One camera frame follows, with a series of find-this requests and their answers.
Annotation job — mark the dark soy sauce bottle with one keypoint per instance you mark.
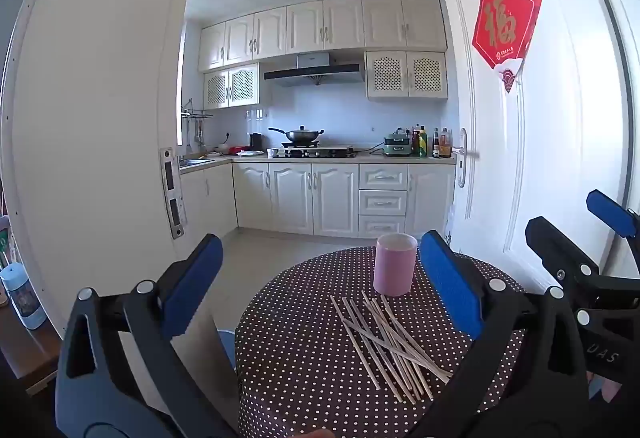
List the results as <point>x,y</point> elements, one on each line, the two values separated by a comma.
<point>435,145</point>

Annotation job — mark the white panelled door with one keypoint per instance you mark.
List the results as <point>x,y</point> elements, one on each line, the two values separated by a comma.
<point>550,117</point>

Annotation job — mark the small lattice door cabinet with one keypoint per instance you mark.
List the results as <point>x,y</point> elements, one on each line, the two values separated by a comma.
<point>232,85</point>

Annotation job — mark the steel kitchen sink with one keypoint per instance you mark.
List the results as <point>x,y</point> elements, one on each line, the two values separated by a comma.
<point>195,162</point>

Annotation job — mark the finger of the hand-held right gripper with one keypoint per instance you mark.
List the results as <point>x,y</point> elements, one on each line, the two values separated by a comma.
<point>610,213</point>
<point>550,238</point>

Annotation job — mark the white plain door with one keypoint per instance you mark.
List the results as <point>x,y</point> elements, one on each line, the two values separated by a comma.
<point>100,117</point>

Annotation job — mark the wall utensil rack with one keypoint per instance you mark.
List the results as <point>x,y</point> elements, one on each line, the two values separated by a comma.
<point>196,115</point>

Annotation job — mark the dark red sauce bottle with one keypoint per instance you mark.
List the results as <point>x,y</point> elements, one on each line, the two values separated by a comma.
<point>415,140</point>

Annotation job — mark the wooden side cabinet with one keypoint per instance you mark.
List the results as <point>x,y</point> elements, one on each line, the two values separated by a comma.
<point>25,358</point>

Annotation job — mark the red paper door decoration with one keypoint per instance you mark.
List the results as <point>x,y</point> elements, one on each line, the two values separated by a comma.
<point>505,22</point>

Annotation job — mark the red container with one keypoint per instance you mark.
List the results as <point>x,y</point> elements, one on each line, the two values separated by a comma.
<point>240,149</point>

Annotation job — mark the light blue water bottle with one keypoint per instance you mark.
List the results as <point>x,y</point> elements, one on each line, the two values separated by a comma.
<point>22,298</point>

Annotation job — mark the gas stove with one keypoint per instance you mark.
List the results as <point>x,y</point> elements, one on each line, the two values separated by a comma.
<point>315,151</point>

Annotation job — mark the group of wooden chopsticks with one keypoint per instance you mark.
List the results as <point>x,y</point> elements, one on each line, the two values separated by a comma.
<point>400,358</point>

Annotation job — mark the white base cabinets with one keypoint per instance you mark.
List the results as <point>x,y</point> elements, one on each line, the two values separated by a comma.
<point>295,198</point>

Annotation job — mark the yellow green bottle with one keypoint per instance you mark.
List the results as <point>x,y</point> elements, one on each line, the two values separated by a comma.
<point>423,145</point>

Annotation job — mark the white plate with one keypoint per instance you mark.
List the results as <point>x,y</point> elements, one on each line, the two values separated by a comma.
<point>251,153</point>

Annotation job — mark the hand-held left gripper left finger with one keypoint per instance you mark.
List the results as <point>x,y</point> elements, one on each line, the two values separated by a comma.
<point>195,288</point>

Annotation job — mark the wide lattice door cabinet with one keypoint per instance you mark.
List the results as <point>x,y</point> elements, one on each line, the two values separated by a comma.
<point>405,75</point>

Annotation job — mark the range hood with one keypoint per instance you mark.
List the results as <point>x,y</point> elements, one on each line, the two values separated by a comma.
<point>312,72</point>

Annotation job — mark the green electric cooker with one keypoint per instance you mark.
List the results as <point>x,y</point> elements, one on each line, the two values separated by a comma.
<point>398,146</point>

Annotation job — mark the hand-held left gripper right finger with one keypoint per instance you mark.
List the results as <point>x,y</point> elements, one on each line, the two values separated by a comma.
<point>450,283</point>

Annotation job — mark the black kettle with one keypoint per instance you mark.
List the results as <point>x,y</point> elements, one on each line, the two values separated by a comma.
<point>255,141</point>

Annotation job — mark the metal door lock plate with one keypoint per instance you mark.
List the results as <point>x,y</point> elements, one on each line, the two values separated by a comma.
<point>173,193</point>

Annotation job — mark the steel wok with lid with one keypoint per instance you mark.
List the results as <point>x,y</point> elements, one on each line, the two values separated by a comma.
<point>302,135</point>

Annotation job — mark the pink cup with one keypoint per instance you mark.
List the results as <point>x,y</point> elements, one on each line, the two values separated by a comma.
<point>395,268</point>

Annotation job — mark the white wall cabinets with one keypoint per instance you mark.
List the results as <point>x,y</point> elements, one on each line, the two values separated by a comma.
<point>345,22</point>

